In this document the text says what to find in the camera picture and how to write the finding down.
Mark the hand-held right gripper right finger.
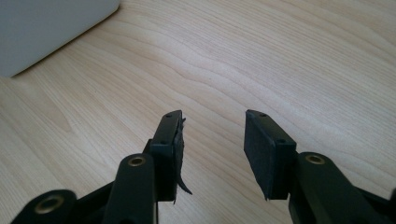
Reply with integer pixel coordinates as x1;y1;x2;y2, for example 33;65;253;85
243;108;298;202

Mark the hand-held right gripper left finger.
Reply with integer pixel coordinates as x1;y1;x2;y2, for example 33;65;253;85
148;109;193;205

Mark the white flat box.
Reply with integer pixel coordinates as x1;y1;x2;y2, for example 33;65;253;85
0;0;121;78

